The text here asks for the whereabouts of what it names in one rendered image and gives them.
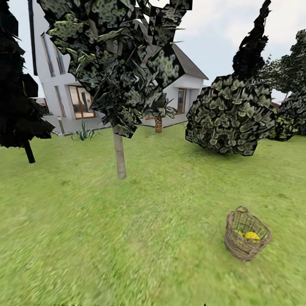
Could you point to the wicker basket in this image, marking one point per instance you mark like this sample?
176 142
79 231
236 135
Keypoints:
245 249

